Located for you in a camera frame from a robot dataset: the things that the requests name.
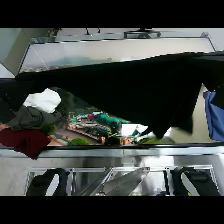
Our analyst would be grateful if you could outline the black T-shirt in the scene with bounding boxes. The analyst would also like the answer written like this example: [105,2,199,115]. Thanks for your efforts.
[0,50,224,140]

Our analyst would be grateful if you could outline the white garment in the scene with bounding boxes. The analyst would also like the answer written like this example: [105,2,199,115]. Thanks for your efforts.
[22,87,63,114]

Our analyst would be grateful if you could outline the grey garment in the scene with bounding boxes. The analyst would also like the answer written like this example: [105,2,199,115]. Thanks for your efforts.
[5,104,64,132]

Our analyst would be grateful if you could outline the dark red garment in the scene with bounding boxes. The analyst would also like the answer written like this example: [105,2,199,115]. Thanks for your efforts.
[0,128,52,161]

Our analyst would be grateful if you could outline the blue garment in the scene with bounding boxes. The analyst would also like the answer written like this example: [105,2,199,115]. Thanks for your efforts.
[202,90,224,143]

